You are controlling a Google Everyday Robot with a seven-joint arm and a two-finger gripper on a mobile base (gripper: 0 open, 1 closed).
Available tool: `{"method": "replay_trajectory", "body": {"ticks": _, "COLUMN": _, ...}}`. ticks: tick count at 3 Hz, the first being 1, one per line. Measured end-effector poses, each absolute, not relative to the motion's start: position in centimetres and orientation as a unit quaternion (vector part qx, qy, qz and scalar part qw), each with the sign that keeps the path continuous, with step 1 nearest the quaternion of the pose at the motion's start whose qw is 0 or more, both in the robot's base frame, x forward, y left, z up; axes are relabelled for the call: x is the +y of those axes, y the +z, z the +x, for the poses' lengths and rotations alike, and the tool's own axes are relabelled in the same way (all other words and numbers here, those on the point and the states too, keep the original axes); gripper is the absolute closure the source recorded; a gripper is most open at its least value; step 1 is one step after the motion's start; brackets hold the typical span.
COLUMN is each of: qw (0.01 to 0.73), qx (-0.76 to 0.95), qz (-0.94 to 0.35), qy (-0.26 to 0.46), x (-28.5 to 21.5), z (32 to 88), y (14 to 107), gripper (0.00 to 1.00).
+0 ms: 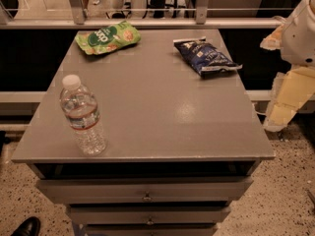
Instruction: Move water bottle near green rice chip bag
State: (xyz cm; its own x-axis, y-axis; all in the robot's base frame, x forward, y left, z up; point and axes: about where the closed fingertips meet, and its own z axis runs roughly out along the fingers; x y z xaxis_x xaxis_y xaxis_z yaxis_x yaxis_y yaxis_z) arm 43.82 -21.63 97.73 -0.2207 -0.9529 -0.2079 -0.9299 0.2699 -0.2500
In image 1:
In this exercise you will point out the metal railing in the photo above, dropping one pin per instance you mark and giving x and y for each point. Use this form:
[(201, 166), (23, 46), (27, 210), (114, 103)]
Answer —
[(70, 15)]

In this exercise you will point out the middle drawer with knob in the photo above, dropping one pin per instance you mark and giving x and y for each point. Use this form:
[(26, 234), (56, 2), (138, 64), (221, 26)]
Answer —
[(148, 214)]

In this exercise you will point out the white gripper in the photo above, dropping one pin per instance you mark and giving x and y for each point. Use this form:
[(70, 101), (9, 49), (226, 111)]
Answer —
[(299, 40)]

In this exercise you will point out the black leather shoe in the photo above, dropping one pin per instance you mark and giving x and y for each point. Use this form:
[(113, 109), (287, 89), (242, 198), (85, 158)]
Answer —
[(30, 227)]

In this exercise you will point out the green rice chip bag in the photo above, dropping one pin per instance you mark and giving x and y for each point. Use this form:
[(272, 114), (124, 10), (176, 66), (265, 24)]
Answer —
[(108, 39)]

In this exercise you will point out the clear plastic water bottle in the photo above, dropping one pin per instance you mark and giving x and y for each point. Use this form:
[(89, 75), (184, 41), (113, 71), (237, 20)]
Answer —
[(81, 111)]

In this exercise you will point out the drawer with knob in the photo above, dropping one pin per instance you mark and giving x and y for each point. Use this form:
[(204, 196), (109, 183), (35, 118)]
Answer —
[(148, 214), (137, 191)]

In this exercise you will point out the blue chip bag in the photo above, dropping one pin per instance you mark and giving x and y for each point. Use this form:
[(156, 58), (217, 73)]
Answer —
[(203, 57)]

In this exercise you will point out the top drawer with knob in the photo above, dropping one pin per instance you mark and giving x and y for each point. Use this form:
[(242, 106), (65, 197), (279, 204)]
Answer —
[(137, 191)]

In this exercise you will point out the bottom drawer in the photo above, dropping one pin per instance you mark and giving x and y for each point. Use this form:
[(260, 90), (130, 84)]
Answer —
[(155, 230)]

